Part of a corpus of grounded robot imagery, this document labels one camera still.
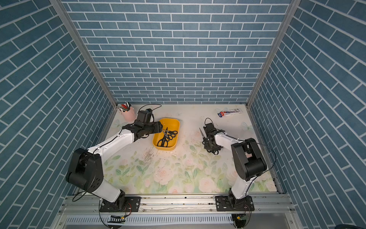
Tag pink metal pen holder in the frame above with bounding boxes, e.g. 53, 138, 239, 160
118, 107, 136, 123

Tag aluminium corner frame post right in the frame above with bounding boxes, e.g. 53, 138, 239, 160
246, 0, 301, 110

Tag blue white toothpaste box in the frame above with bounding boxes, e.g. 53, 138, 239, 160
218, 108, 243, 117

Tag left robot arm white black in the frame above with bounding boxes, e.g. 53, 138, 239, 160
65, 121, 163, 210

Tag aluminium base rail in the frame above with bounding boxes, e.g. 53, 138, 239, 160
59, 192, 295, 215

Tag aluminium corner frame post left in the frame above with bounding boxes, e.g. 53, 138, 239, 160
50, 0, 117, 108

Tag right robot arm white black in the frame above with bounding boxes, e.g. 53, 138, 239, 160
202, 127, 267, 212

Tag large dark blue scissors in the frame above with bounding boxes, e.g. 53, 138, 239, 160
206, 146, 223, 155

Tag yellow plastic storage box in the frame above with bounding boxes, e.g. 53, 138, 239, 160
152, 118, 180, 151

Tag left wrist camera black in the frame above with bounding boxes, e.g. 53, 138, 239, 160
134, 108, 153, 127

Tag aluminium corner frame post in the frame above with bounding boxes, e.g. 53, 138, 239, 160
50, 0, 117, 108
246, 0, 301, 110

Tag small black thin scissors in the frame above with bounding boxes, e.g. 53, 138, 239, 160
199, 128, 206, 145

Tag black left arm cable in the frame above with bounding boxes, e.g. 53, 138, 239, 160
138, 103, 163, 115

